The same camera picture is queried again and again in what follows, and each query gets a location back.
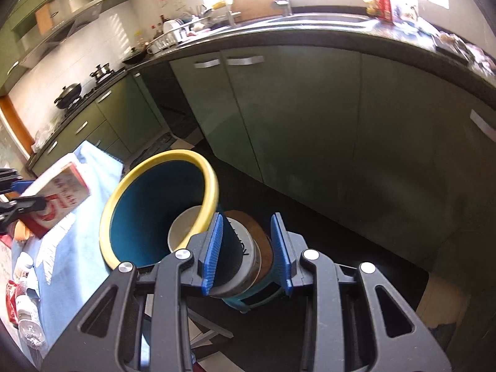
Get red and white carton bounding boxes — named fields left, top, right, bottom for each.
left=19, top=153, right=91, bottom=239

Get blue printed tablecloth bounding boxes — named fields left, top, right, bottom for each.
left=10, top=141, right=125, bottom=357

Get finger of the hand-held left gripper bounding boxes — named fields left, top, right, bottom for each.
left=0, top=195, right=48, bottom=233
left=0, top=168, right=24, bottom=194

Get cardboard piece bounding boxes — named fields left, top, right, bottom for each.
left=416, top=273, right=471, bottom=328

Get small white bottle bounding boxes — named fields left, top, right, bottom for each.
left=15, top=253, right=35, bottom=280

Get dark grey round container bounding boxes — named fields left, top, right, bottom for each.
left=167, top=206, right=265, bottom=299

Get small steel pot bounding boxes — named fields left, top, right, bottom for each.
left=90, top=63, right=112, bottom=81

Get teal stool with brown seat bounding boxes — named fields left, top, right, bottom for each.
left=221, top=209, right=297, bottom=314

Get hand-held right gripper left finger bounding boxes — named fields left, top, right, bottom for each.
left=46, top=214, right=224, bottom=372

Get black wok with lid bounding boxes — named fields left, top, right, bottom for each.
left=53, top=82, right=84, bottom=110

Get green stove cabinet with drawers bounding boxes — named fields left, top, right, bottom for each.
left=28, top=70, right=164, bottom=177

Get steel range hood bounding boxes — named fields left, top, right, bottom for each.
left=19, top=2, right=104, bottom=69

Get black frying pan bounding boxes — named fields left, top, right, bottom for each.
left=122, top=47, right=148, bottom=66

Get red packet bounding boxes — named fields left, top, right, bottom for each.
left=5, top=282, right=22, bottom=324

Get clear plastic bottle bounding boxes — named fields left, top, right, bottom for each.
left=15, top=294, right=48, bottom=351

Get dish rack with dishes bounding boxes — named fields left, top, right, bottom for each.
left=148, top=17, right=196, bottom=54

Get tan cutting board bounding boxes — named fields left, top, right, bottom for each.
left=232, top=0, right=283, bottom=21

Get blue bin with yellow rim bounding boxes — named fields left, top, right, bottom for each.
left=99, top=150, right=220, bottom=270

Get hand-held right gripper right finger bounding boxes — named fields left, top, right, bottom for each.
left=270, top=213, right=452, bottom=372

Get green sink cabinet run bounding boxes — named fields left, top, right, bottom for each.
left=168, top=17, right=496, bottom=280

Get red box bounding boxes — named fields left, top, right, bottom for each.
left=372, top=0, right=395, bottom=21

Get green upper wall cabinets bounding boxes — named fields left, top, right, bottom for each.
left=0, top=0, right=140, bottom=90

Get grey folding table leg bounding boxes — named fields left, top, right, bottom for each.
left=188, top=309, right=235, bottom=347

